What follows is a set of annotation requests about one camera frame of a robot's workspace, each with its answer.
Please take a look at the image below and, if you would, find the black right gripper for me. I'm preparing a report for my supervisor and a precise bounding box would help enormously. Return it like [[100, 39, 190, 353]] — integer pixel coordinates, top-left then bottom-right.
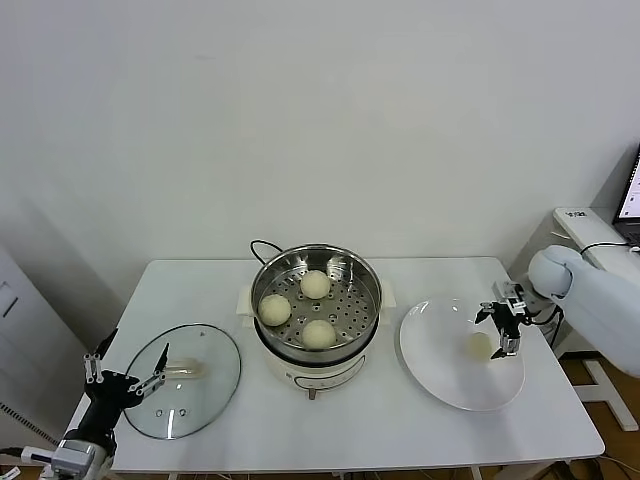
[[474, 301, 526, 362]]

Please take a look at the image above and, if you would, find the stainless steel steamer basket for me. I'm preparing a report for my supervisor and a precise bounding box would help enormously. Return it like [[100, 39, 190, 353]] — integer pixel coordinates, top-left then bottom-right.
[[249, 243, 384, 360]]

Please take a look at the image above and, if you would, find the white cabinet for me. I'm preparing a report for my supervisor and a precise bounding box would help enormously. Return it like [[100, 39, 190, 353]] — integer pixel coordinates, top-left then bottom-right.
[[0, 243, 101, 451]]

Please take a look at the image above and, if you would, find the cream electric cooker base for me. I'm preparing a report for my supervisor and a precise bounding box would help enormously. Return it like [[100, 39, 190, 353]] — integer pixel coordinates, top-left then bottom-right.
[[235, 281, 400, 402]]

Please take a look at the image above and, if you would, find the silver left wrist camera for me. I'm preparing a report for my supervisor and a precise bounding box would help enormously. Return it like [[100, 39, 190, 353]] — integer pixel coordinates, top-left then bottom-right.
[[19, 438, 99, 476]]

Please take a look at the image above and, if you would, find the round glass pot lid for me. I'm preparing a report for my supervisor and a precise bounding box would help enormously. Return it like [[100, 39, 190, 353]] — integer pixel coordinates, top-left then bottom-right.
[[121, 323, 243, 440]]

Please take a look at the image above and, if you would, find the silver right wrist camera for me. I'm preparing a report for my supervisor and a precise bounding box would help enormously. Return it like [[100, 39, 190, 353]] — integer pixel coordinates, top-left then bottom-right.
[[491, 280, 526, 314]]

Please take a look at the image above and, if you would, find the white steamed baozi bun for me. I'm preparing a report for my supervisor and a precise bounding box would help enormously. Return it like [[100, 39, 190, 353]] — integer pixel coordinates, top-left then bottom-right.
[[467, 332, 495, 362], [302, 319, 337, 351], [258, 294, 293, 328], [300, 270, 332, 301]]

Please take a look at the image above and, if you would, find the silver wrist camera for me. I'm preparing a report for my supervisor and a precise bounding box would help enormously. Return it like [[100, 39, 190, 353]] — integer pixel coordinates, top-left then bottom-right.
[[19, 438, 99, 476], [491, 280, 526, 314]]

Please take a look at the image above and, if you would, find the black hub lead cable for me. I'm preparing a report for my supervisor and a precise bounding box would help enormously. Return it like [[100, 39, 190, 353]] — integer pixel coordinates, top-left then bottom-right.
[[579, 242, 636, 257]]

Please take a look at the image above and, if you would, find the black cooker power cord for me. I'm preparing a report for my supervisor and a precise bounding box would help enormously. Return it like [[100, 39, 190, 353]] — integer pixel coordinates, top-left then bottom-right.
[[249, 239, 286, 266]]

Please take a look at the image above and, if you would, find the white round plate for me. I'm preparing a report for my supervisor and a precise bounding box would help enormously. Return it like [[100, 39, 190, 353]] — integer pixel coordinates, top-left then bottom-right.
[[398, 298, 526, 413]]

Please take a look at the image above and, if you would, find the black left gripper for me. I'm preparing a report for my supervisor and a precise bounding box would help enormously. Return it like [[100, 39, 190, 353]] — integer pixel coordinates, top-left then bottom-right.
[[62, 328, 171, 446]]

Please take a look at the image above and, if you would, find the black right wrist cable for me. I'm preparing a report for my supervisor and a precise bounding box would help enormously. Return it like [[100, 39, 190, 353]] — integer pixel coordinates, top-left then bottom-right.
[[524, 305, 566, 327]]

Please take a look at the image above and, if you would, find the open black laptop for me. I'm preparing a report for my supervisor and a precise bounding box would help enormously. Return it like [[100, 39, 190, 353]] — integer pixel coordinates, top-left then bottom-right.
[[612, 142, 640, 247]]

